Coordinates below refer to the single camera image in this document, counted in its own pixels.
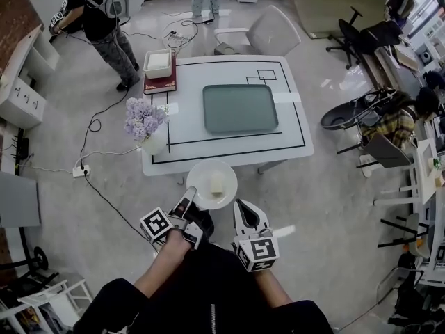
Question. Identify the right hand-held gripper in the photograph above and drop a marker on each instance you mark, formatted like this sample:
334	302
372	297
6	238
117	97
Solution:
259	250

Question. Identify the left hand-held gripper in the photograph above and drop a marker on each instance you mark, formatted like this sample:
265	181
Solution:
179	226

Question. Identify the white round plate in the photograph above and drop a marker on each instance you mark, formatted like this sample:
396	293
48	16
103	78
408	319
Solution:
201	176

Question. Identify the pale food piece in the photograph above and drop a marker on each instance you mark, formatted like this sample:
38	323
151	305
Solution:
217	183

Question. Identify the person's left forearm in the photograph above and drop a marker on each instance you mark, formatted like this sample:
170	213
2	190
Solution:
167	263

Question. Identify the white vase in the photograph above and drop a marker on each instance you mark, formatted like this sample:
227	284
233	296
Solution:
153	146

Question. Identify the white rectangular table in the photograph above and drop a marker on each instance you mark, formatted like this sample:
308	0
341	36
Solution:
187	124

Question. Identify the person's black shirt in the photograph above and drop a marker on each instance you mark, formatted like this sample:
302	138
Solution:
208	291

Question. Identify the purple flower bunch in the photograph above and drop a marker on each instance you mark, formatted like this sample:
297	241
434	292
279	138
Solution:
142	117

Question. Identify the grey-green tray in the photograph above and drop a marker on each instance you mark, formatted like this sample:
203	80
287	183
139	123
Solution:
240	108

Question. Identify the white power strip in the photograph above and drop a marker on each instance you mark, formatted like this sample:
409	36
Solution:
179	36
81	170

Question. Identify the dark red book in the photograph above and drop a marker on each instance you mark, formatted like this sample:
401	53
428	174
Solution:
160	83

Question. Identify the black open shell backpack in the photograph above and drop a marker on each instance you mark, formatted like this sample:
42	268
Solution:
335	120

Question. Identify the white square container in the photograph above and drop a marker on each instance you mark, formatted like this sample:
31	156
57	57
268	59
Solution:
158	63

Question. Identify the cardboard cup holder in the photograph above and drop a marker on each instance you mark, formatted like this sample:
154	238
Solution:
226	49

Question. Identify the black wheeled stand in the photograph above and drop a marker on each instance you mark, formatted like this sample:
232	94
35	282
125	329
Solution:
40	257

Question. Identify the grey panel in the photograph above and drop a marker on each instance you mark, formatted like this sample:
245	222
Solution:
17	200

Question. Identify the white shelf rack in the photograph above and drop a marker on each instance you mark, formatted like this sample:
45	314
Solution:
52	301

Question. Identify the black router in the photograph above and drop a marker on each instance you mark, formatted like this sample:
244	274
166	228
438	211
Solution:
21	148

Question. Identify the white desk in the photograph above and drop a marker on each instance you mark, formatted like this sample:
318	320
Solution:
426	172

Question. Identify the white chair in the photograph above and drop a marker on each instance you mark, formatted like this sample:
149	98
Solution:
271	30

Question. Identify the white drawer cabinet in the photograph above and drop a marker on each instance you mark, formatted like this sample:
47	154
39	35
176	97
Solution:
24	92

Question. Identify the wooden planks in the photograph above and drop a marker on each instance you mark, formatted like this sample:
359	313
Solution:
382	68

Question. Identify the black office chair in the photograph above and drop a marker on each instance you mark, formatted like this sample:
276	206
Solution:
351	33

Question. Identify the beige board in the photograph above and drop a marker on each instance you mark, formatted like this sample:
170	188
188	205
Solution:
333	5

